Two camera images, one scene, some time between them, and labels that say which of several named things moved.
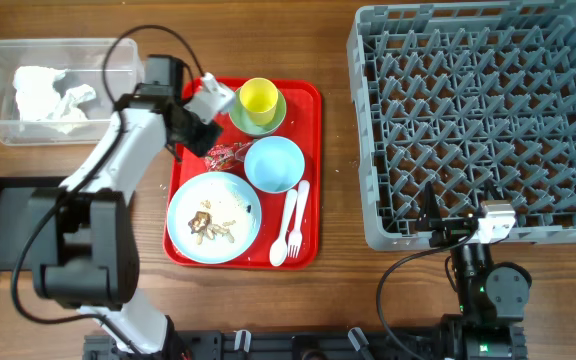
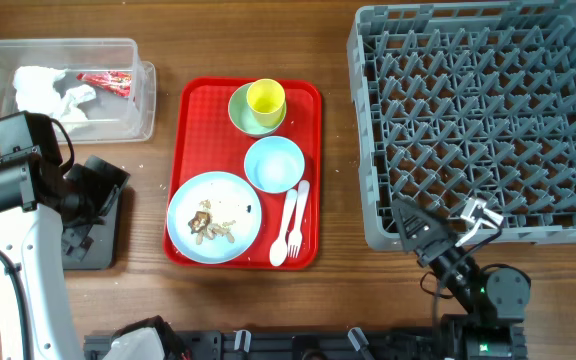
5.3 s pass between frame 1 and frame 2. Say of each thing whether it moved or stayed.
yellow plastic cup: moved
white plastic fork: stayed
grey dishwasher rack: stayed
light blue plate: stayed
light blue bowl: stayed
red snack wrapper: moved
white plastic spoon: stayed
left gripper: moved
